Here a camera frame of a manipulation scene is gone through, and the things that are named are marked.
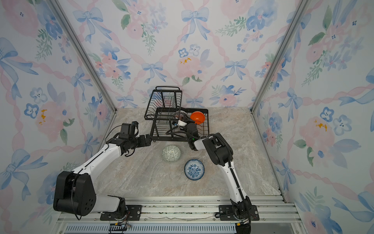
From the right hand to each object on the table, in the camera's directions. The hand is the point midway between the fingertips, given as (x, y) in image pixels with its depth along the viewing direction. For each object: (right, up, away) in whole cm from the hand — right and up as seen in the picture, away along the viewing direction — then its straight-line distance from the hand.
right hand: (186, 114), depth 102 cm
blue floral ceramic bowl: (+5, -34, -16) cm, 38 cm away
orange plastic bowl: (+9, -2, +5) cm, 10 cm away
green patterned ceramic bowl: (-10, -26, -7) cm, 29 cm away
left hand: (-25, -16, -13) cm, 32 cm away
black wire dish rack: (-9, -5, -15) cm, 18 cm away
